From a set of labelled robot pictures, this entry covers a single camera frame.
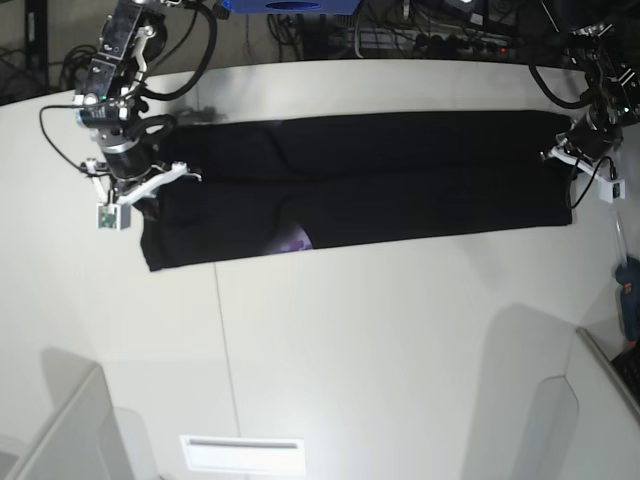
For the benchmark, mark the black T-shirt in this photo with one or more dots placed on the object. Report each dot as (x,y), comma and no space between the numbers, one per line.
(273,187)

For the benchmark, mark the blue hot glue gun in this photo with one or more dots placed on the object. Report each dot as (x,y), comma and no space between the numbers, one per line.
(626,275)

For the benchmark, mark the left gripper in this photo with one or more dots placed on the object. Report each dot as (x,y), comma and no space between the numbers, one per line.
(608,53)

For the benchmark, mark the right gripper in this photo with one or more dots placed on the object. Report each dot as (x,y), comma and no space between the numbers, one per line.
(109,101)

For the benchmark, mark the black keyboard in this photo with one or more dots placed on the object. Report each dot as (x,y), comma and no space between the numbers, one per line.
(627,365)

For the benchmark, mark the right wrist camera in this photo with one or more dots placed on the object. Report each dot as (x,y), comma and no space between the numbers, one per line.
(116,197)

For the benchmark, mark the blue plastic box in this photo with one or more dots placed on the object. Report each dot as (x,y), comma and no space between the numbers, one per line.
(342,7)

